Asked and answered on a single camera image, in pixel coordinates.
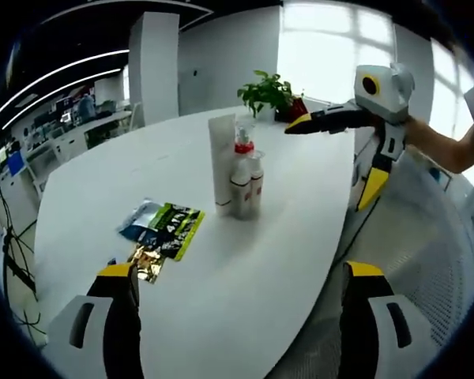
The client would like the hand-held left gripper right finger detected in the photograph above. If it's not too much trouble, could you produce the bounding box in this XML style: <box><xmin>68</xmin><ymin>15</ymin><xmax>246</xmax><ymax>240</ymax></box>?
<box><xmin>338</xmin><ymin>260</ymin><xmax>431</xmax><ymax>379</ymax></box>

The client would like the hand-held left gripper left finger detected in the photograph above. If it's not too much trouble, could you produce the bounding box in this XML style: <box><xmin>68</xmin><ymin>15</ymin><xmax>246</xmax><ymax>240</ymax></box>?
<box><xmin>46</xmin><ymin>262</ymin><xmax>144</xmax><ymax>379</ymax></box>

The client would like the gold foil skincare sachet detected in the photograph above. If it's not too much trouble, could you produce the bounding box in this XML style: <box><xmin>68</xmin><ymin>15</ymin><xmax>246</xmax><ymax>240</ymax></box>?
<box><xmin>126</xmin><ymin>243</ymin><xmax>169</xmax><ymax>286</ymax></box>

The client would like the clear white tube red label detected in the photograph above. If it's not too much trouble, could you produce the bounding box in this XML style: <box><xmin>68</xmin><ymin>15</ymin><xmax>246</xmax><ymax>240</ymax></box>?
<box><xmin>250</xmin><ymin>151</ymin><xmax>267</xmax><ymax>216</ymax></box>

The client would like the white skincare tube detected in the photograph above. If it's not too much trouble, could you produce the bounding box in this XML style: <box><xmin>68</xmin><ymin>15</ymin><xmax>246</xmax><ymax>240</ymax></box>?
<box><xmin>207</xmin><ymin>113</ymin><xmax>239</xmax><ymax>218</ymax></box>

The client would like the small white bottle red label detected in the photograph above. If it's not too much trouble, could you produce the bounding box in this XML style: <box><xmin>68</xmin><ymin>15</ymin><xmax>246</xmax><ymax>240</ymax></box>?
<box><xmin>229</xmin><ymin>156</ymin><xmax>254</xmax><ymax>220</ymax></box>

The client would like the silver navy skincare sachet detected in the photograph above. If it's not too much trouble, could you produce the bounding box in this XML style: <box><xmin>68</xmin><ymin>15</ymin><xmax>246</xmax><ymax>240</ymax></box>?
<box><xmin>117</xmin><ymin>197</ymin><xmax>165</xmax><ymax>242</ymax></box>

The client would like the green black skincare sachet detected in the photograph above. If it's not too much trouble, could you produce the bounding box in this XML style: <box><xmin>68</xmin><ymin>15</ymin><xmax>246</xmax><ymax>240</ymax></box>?
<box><xmin>139</xmin><ymin>201</ymin><xmax>206</xmax><ymax>263</ymax></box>

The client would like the blue storage bin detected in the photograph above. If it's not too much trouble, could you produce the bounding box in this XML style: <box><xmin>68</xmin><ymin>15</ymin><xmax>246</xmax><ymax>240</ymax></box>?
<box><xmin>6</xmin><ymin>152</ymin><xmax>25</xmax><ymax>178</ymax></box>

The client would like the potted green plant red pot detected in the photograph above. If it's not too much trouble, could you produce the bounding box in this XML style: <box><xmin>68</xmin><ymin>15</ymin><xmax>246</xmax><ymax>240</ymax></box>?
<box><xmin>236</xmin><ymin>69</ymin><xmax>307</xmax><ymax>122</ymax></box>

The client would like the white mesh chair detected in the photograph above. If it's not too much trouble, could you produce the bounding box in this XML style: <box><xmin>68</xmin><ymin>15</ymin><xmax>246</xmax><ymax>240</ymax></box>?
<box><xmin>311</xmin><ymin>149</ymin><xmax>474</xmax><ymax>379</ymax></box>

